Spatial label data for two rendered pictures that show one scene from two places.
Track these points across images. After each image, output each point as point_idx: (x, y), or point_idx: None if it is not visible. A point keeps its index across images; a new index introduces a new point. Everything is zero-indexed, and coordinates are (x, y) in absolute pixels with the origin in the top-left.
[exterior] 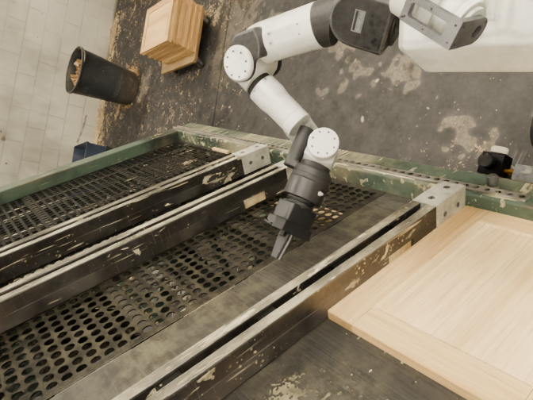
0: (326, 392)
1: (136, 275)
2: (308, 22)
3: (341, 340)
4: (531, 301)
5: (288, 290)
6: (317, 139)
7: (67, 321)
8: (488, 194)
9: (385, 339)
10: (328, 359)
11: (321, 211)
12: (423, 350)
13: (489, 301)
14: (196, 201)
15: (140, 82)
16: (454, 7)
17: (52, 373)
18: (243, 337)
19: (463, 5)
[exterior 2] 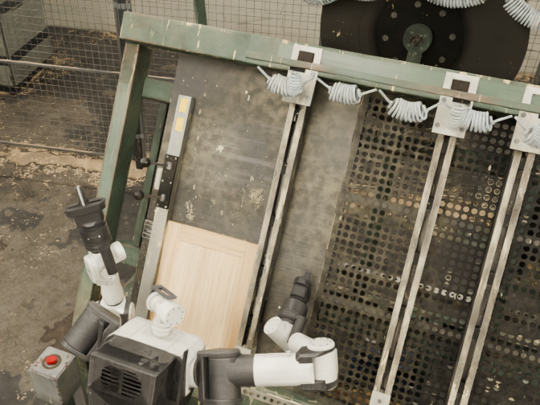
0: (243, 206)
1: (402, 230)
2: (255, 355)
3: (251, 235)
4: (187, 288)
5: (271, 238)
6: (274, 325)
7: (402, 176)
8: None
9: (230, 239)
10: (250, 222)
11: None
12: (214, 240)
13: (201, 281)
14: (409, 310)
15: None
16: (155, 297)
17: (367, 149)
18: (270, 201)
19: (151, 296)
